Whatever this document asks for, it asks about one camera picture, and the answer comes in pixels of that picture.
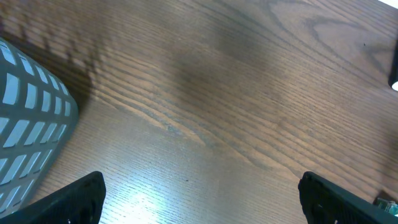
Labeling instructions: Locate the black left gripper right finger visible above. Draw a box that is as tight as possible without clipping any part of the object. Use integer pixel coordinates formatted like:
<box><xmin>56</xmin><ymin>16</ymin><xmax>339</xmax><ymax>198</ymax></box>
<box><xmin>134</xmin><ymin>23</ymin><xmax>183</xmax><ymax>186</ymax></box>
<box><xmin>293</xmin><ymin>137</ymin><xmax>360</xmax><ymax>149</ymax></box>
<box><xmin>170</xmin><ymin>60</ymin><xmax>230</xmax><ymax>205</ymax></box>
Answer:
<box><xmin>298</xmin><ymin>171</ymin><xmax>397</xmax><ymax>224</ymax></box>

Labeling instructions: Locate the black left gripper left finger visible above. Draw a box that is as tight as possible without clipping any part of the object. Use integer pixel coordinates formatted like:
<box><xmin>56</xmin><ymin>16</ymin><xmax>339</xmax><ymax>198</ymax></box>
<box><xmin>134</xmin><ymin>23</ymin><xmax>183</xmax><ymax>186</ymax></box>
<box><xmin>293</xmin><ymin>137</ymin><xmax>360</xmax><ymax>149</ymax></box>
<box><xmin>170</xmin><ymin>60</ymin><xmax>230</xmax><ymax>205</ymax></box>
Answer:
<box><xmin>1</xmin><ymin>171</ymin><xmax>106</xmax><ymax>224</ymax></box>

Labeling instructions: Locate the dark green square packet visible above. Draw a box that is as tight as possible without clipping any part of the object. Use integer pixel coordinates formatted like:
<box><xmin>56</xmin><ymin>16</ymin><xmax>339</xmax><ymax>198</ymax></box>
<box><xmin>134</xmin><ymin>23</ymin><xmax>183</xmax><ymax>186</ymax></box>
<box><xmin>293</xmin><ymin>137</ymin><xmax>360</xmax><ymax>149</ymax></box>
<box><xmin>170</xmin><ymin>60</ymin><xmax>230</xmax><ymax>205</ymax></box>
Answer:
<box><xmin>373</xmin><ymin>190</ymin><xmax>397</xmax><ymax>217</ymax></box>

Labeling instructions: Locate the white barcode scanner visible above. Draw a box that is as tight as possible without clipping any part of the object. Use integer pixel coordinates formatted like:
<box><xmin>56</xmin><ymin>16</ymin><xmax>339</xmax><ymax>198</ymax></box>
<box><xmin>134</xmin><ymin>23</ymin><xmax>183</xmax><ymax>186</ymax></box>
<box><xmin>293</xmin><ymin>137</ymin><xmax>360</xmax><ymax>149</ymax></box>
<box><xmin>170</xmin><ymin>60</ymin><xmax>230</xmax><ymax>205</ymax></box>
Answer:
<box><xmin>388</xmin><ymin>43</ymin><xmax>398</xmax><ymax>91</ymax></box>

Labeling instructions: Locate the grey plastic mesh basket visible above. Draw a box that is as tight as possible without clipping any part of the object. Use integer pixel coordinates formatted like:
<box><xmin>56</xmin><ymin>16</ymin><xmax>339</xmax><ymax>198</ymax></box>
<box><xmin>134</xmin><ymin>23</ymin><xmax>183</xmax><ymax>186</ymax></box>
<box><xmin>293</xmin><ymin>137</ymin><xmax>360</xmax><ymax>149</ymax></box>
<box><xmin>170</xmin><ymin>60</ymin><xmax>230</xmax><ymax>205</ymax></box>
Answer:
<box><xmin>1</xmin><ymin>39</ymin><xmax>78</xmax><ymax>217</ymax></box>

